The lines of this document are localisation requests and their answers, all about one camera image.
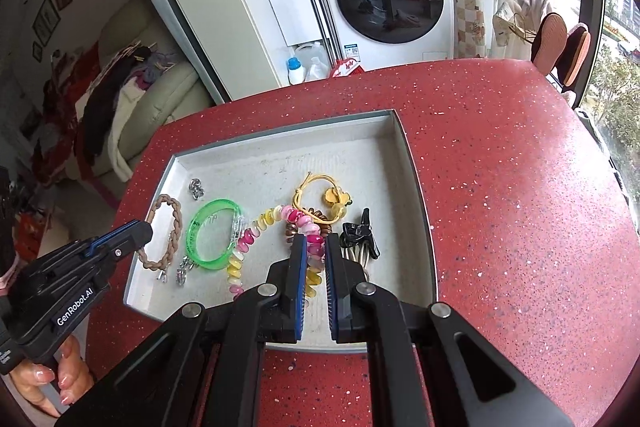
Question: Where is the white bottle with blue cap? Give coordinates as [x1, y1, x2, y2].
[286, 57, 306, 86]

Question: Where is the person's left hand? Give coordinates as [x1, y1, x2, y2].
[10, 334, 96, 418]

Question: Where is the white cloth bag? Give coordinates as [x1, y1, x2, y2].
[492, 0, 551, 58]

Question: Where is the black hair claw clip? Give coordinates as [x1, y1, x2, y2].
[340, 208, 381, 258]

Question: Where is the cream sofa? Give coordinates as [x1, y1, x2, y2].
[75, 0, 211, 180]

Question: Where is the red-handled mop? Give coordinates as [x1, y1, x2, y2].
[279, 0, 363, 80]

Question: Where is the beige braided bracelet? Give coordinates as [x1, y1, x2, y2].
[137, 194, 182, 283]

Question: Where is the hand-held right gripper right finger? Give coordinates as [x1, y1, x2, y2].
[324, 233, 573, 427]

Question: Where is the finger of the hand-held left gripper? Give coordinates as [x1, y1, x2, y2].
[92, 221, 154, 264]
[82, 221, 138, 256]

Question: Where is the brown spiral hair tie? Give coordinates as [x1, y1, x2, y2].
[284, 207, 331, 246]

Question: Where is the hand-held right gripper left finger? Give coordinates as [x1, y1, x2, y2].
[55, 234, 308, 427]

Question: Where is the grey jewelry tray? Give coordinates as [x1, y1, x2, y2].
[122, 109, 441, 354]

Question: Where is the translucent plastic jug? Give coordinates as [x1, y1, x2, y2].
[294, 41, 329, 82]

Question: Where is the yellow flower hair tie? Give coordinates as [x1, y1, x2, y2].
[291, 172, 353, 223]

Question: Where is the green translucent bangle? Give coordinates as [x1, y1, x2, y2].
[186, 198, 247, 270]

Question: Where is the beige rabbit hair clip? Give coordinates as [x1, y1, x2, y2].
[342, 247, 373, 283]

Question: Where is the pastel spiral hair tie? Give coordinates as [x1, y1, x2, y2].
[226, 204, 331, 303]

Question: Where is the large dark picture frame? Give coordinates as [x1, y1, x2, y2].
[32, 0, 61, 46]

